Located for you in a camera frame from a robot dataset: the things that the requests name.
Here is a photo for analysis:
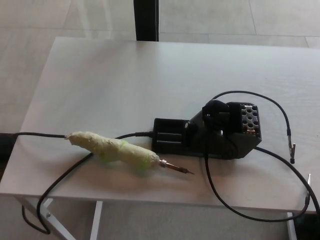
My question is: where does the tape-wrapped soldering iron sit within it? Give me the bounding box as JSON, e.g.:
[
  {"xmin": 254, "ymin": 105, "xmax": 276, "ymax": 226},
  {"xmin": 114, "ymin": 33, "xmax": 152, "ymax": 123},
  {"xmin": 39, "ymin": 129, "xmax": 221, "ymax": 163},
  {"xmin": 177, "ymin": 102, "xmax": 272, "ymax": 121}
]
[{"xmin": 65, "ymin": 130, "xmax": 196, "ymax": 177}]

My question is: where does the black soldering iron stand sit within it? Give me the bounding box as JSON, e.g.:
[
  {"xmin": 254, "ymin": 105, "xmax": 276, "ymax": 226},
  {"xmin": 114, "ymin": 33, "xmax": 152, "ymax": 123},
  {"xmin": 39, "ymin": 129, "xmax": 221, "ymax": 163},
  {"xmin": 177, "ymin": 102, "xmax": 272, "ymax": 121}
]
[{"xmin": 151, "ymin": 99, "xmax": 263, "ymax": 160}]

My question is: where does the black vertical post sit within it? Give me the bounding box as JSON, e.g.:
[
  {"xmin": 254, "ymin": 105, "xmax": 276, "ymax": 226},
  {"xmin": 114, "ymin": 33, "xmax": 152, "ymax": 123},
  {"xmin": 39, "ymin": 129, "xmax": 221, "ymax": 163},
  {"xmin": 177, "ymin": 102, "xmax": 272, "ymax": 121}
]
[{"xmin": 133, "ymin": 0, "xmax": 161, "ymax": 42}]

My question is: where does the white diagonal table brace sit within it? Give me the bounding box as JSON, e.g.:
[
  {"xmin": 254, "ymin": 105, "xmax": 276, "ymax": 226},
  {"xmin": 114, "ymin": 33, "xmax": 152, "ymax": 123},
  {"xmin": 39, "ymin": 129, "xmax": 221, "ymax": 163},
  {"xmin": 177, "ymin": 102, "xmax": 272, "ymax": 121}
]
[{"xmin": 14, "ymin": 197, "xmax": 73, "ymax": 240}]

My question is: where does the black stand power cable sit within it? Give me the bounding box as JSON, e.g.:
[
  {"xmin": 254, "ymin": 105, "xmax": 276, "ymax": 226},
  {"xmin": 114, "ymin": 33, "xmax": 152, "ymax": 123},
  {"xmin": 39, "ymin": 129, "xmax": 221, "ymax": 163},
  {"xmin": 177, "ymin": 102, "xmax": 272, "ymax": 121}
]
[{"xmin": 21, "ymin": 130, "xmax": 155, "ymax": 236}]

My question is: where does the black soldering iron cable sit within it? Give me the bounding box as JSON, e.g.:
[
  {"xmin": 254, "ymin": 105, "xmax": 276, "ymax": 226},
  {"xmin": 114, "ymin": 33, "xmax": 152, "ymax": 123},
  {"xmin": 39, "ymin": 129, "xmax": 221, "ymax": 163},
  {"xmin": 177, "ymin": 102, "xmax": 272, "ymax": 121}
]
[{"xmin": 11, "ymin": 131, "xmax": 68, "ymax": 139}]

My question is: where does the white table leg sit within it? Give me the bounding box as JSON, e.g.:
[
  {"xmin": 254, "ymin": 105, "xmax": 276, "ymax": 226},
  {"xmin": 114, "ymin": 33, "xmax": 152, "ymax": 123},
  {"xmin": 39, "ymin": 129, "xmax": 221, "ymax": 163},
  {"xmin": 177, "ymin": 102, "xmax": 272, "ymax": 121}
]
[
  {"xmin": 287, "ymin": 212, "xmax": 298, "ymax": 240},
  {"xmin": 89, "ymin": 201, "xmax": 103, "ymax": 240}
]

